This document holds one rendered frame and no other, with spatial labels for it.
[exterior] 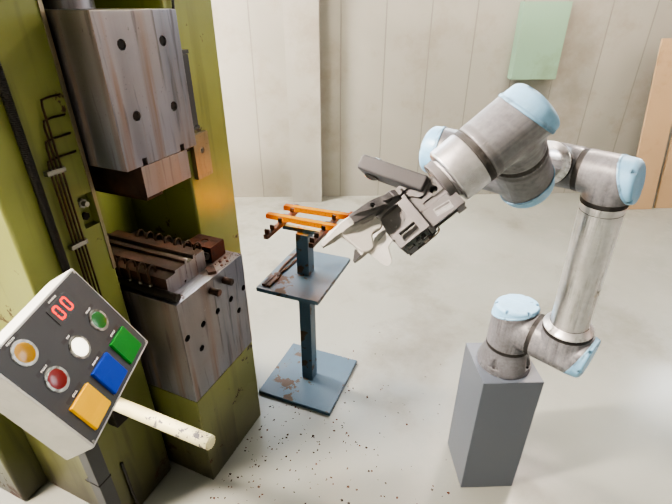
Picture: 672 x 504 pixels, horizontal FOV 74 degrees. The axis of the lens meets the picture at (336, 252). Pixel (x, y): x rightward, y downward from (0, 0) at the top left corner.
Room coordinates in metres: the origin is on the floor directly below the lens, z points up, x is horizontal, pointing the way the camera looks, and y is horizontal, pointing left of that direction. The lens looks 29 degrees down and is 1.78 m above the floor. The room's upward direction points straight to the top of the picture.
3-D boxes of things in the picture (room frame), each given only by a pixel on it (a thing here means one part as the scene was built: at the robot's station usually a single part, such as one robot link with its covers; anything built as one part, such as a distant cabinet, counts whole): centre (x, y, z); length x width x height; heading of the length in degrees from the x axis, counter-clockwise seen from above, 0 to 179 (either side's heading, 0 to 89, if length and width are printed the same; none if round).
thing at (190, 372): (1.47, 0.70, 0.69); 0.56 x 0.38 x 0.45; 67
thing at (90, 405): (0.69, 0.54, 1.01); 0.07 x 0.05 x 0.07; 2
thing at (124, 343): (0.89, 0.55, 1.01); 0.07 x 0.05 x 0.07; 2
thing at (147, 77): (1.45, 0.70, 1.56); 0.42 x 0.39 x 0.40; 67
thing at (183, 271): (1.42, 0.72, 0.96); 0.42 x 0.20 x 0.09; 67
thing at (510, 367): (1.27, -0.63, 0.65); 0.19 x 0.19 x 0.10
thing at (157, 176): (1.42, 0.72, 1.32); 0.42 x 0.20 x 0.10; 67
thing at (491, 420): (1.27, -0.63, 0.30); 0.22 x 0.22 x 0.60; 2
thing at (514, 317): (1.26, -0.64, 0.79); 0.17 x 0.15 x 0.18; 44
